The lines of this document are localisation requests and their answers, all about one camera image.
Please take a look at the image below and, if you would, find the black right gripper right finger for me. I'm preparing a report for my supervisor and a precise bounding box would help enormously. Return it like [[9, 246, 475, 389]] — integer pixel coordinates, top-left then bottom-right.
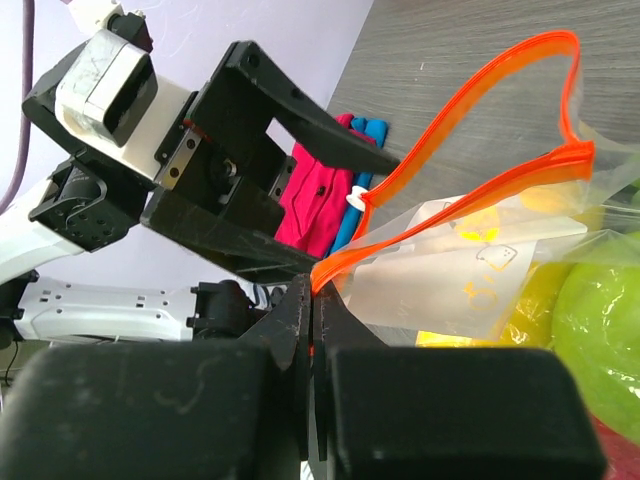
[[313, 289, 607, 479]]

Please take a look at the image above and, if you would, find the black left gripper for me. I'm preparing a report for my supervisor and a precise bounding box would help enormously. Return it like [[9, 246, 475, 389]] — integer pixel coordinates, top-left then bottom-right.
[[22, 12, 399, 283]]

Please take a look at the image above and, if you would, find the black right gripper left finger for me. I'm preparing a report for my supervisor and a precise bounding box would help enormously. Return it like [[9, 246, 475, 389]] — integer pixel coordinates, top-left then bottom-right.
[[1, 275, 311, 479]]

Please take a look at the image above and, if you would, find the clear zip top bag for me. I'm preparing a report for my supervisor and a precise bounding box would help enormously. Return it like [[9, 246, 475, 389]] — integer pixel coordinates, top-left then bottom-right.
[[311, 30, 639, 348]]

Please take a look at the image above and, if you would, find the yellow lemon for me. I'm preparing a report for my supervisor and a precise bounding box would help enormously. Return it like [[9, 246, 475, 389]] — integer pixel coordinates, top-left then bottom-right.
[[415, 262, 573, 348]]

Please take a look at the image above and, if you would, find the green apple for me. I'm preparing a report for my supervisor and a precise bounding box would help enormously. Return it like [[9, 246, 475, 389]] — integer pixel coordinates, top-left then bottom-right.
[[552, 232, 639, 444]]

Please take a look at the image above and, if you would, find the red apple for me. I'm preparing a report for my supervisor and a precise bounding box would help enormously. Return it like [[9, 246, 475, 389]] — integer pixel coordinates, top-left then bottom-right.
[[592, 416, 640, 480]]

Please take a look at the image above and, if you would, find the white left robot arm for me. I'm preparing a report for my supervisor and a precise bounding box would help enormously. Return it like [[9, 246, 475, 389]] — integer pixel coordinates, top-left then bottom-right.
[[1, 1, 397, 344]]

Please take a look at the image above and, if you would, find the red folded cloth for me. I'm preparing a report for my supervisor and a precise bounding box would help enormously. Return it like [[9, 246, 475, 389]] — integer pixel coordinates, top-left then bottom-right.
[[275, 142, 361, 258]]

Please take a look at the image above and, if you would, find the blue folded cloth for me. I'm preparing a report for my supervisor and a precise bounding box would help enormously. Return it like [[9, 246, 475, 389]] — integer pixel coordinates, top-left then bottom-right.
[[329, 117, 389, 254]]

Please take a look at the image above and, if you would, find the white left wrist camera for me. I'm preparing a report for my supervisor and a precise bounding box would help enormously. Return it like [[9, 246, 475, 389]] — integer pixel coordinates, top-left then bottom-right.
[[55, 30, 158, 147]]

